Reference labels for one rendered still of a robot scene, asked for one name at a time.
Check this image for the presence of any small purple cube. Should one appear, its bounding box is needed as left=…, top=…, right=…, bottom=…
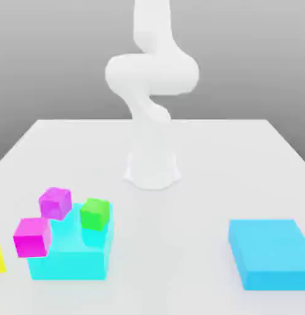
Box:
left=38, top=186, right=73, bottom=221

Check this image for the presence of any large cyan box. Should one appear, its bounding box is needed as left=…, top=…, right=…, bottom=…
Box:
left=26, top=202, right=115, bottom=281

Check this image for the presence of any large blue box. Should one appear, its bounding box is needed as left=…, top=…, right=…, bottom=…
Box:
left=227, top=218, right=305, bottom=292

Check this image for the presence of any small green cube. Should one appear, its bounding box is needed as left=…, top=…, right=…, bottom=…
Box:
left=79, top=197, right=110, bottom=233

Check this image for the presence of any small magenta cube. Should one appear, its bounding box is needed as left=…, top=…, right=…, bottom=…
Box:
left=12, top=217, right=53, bottom=259

